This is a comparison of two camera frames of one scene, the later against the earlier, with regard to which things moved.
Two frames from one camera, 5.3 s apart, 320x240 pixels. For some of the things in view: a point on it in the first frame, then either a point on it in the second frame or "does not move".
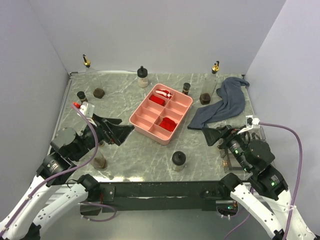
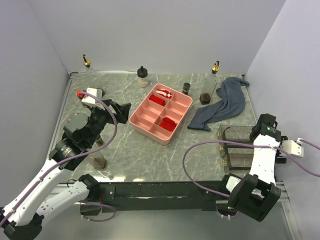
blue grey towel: (233, 96) does not move
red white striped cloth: (165, 93) does not move
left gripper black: (118, 132) to (121, 110)
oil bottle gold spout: (99, 161) does not move
